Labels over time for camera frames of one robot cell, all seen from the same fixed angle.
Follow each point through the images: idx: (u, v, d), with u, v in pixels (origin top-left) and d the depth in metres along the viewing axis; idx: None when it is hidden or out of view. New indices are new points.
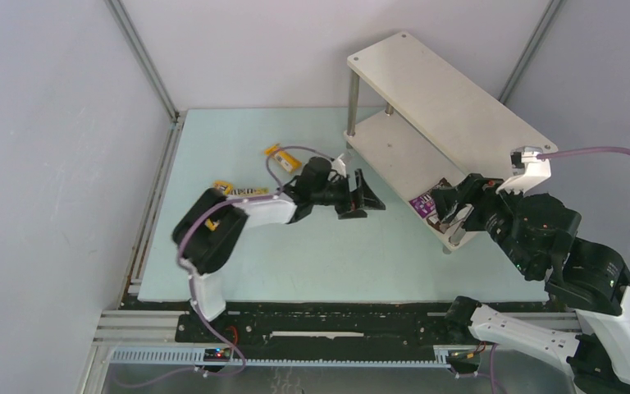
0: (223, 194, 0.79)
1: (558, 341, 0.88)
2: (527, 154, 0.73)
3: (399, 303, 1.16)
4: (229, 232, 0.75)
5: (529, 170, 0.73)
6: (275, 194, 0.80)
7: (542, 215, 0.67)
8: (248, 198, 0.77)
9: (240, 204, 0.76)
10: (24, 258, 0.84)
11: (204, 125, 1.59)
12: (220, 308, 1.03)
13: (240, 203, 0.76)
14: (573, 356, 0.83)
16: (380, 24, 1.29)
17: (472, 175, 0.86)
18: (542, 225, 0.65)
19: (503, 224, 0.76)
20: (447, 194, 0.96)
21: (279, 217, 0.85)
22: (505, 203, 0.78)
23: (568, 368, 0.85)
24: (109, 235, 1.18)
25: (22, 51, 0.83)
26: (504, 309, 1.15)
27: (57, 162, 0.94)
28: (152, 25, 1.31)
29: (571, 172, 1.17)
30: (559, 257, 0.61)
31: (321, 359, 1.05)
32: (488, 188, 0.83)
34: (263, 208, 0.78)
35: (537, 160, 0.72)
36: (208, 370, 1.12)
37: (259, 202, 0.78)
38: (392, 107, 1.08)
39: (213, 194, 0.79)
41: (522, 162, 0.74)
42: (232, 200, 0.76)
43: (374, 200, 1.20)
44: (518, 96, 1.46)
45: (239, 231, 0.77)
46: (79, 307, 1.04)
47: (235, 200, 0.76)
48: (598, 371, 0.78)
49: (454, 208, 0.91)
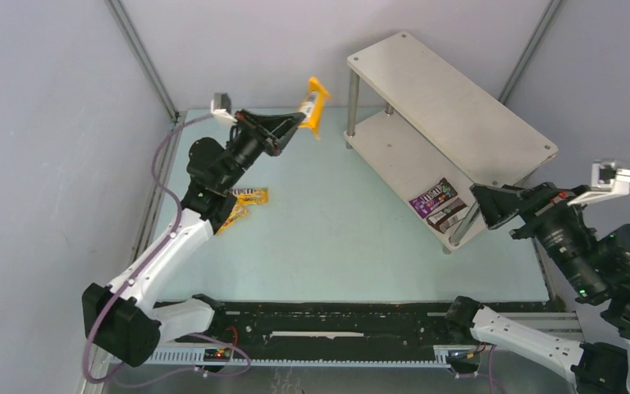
0: (99, 292, 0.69)
1: (562, 349, 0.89)
2: (626, 172, 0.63)
3: (399, 303, 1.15)
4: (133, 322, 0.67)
5: (618, 189, 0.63)
6: (172, 231, 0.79)
7: None
8: (134, 272, 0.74)
9: (129, 289, 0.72)
10: (25, 258, 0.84)
11: (205, 123, 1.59)
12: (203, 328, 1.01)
13: (130, 286, 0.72)
14: (577, 365, 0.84)
16: (381, 25, 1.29)
17: (547, 185, 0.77)
18: None
19: (569, 244, 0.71)
20: (499, 199, 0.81)
21: (197, 239, 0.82)
22: (574, 221, 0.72)
23: (571, 377, 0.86)
24: (108, 235, 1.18)
25: (21, 52, 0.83)
26: (502, 309, 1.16)
27: (57, 162, 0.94)
28: (152, 25, 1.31)
29: (568, 173, 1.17)
30: None
31: (321, 359, 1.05)
32: (559, 200, 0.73)
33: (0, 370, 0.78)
34: (163, 258, 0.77)
35: None
36: (208, 370, 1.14)
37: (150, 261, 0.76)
38: (393, 107, 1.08)
39: (92, 296, 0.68)
41: (609, 178, 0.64)
42: (119, 290, 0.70)
43: (285, 118, 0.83)
44: (518, 96, 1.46)
45: (142, 315, 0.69)
46: (79, 306, 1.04)
47: (123, 285, 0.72)
48: (602, 382, 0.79)
49: (508, 216, 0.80)
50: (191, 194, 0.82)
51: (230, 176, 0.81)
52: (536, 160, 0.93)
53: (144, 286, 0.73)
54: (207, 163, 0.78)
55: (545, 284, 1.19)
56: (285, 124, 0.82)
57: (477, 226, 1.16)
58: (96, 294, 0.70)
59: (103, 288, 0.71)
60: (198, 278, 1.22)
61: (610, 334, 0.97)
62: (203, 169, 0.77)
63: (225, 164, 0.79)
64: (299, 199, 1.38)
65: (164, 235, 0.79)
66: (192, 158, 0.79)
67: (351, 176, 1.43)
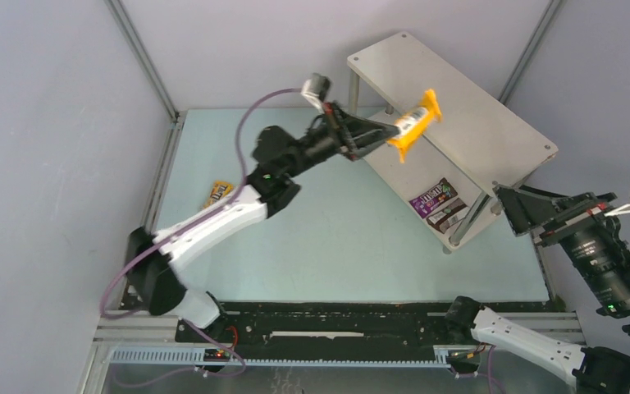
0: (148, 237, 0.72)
1: (563, 353, 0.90)
2: None
3: (399, 303, 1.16)
4: (159, 281, 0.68)
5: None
6: (226, 203, 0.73)
7: None
8: (179, 231, 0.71)
9: (170, 244, 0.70)
10: (25, 259, 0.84)
11: (205, 123, 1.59)
12: (209, 319, 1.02)
13: (170, 242, 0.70)
14: (579, 369, 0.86)
16: (381, 25, 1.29)
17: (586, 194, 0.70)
18: None
19: (601, 257, 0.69)
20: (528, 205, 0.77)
21: (248, 218, 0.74)
22: (609, 233, 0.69)
23: (572, 380, 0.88)
24: (108, 235, 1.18)
25: (21, 52, 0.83)
26: (503, 309, 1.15)
27: (57, 162, 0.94)
28: (152, 24, 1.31)
29: (568, 173, 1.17)
30: None
31: (321, 359, 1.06)
32: (596, 213, 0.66)
33: (0, 371, 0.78)
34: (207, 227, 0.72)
35: None
36: (208, 370, 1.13)
37: (194, 227, 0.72)
38: (392, 107, 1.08)
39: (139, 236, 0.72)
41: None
42: (160, 242, 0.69)
43: (376, 127, 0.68)
44: (518, 96, 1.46)
45: (170, 273, 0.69)
46: (79, 306, 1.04)
47: (166, 238, 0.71)
48: (603, 386, 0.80)
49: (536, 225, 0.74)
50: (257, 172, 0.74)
51: (293, 169, 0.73)
52: (537, 160, 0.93)
53: (181, 248, 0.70)
54: (271, 153, 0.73)
55: (545, 283, 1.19)
56: (372, 135, 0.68)
57: (477, 226, 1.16)
58: (143, 235, 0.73)
59: (150, 235, 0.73)
60: (198, 278, 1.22)
61: (609, 334, 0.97)
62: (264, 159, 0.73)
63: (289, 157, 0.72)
64: (299, 199, 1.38)
65: (218, 205, 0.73)
66: (260, 144, 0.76)
67: (351, 175, 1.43)
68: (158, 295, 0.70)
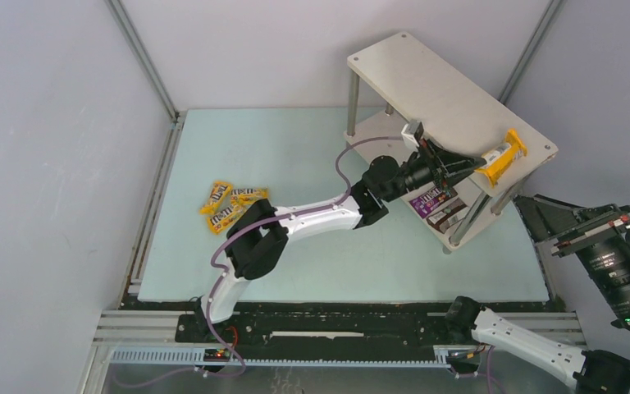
0: (271, 208, 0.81)
1: (563, 355, 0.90)
2: None
3: (399, 303, 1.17)
4: (269, 249, 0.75)
5: None
6: (335, 203, 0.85)
7: None
8: (297, 213, 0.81)
9: (286, 220, 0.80)
10: (25, 259, 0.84)
11: (204, 124, 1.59)
12: (227, 316, 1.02)
13: (289, 219, 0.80)
14: (581, 373, 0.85)
16: (381, 25, 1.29)
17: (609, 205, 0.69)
18: None
19: (620, 269, 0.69)
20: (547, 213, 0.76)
21: (345, 222, 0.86)
22: (627, 247, 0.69)
23: (572, 382, 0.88)
24: (108, 235, 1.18)
25: (19, 52, 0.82)
26: (502, 309, 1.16)
27: (57, 162, 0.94)
28: (152, 24, 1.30)
29: (568, 173, 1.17)
30: None
31: (321, 359, 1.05)
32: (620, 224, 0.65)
33: (0, 371, 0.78)
34: (318, 217, 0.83)
35: None
36: (208, 370, 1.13)
37: (309, 214, 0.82)
38: (393, 107, 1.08)
39: (262, 207, 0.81)
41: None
42: (280, 216, 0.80)
43: (466, 158, 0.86)
44: (518, 96, 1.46)
45: (277, 249, 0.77)
46: (79, 306, 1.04)
47: (285, 214, 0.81)
48: (604, 389, 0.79)
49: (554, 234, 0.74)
50: (358, 190, 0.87)
51: (390, 194, 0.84)
52: (536, 159, 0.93)
53: (295, 226, 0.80)
54: (383, 179, 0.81)
55: (544, 283, 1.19)
56: (463, 164, 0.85)
57: (477, 226, 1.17)
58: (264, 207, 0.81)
59: (268, 208, 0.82)
60: (198, 279, 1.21)
61: (609, 334, 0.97)
62: (373, 182, 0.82)
63: (396, 185, 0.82)
64: (298, 199, 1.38)
65: (326, 203, 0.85)
66: (372, 167, 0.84)
67: (352, 176, 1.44)
68: (255, 265, 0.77)
